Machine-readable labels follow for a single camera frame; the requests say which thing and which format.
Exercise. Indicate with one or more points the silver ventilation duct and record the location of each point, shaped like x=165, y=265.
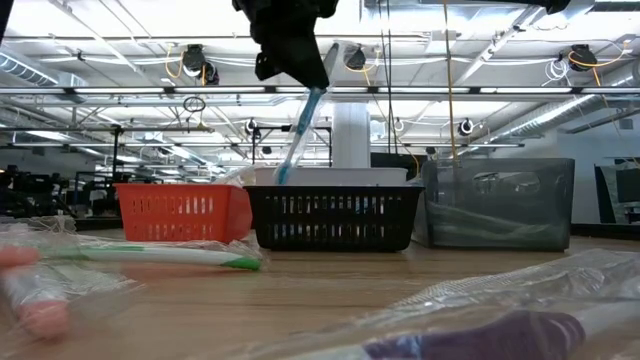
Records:
x=30, y=72
x=550, y=112

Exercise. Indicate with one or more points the dark background workstation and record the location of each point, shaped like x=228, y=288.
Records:
x=30, y=192

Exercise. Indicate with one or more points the purple white toothbrush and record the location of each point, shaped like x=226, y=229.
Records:
x=500, y=335

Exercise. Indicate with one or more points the white plastic basket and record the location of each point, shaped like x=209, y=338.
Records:
x=350, y=177

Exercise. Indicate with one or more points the black plastic basket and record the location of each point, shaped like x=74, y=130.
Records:
x=335, y=192

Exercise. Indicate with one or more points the dark monitor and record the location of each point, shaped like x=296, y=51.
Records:
x=629, y=187

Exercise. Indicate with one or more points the black metal frame stand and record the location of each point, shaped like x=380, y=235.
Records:
x=280, y=129

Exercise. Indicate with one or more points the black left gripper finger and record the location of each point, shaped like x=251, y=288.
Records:
x=300, y=60

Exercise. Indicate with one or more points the grey translucent plastic bin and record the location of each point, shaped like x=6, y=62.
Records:
x=560, y=170

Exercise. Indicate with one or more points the blue white toothbrush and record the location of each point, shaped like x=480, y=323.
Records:
x=302, y=125

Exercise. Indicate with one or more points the orange white toothbrush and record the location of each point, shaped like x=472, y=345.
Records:
x=35, y=300
x=240, y=177

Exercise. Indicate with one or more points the orange plastic basket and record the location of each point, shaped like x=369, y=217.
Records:
x=175, y=191

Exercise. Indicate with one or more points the white square pillar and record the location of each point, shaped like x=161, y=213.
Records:
x=351, y=135

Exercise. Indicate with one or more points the long ceiling light bar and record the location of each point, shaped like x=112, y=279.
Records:
x=150, y=90

